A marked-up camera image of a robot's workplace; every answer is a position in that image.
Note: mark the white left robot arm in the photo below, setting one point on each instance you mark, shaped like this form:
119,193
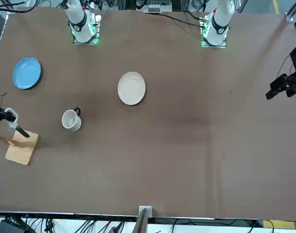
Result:
219,26

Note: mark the cream plate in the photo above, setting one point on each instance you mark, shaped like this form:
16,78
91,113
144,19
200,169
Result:
131,88

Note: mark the blue plate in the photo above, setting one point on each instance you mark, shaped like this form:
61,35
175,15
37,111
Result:
26,72

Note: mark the white electrical box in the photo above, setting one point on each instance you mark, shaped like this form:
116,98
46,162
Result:
153,6

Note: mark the smooth black power box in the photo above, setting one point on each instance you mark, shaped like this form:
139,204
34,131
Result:
11,227

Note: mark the wooden peg rack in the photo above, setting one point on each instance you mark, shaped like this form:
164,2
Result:
21,150

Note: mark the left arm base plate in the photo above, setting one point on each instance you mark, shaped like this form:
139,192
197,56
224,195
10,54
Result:
211,46

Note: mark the aluminium frame post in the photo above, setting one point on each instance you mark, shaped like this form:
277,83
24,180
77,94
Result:
144,218

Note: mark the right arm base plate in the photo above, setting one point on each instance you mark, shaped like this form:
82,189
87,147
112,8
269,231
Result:
77,43

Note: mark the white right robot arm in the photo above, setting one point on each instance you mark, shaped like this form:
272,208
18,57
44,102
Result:
81,24

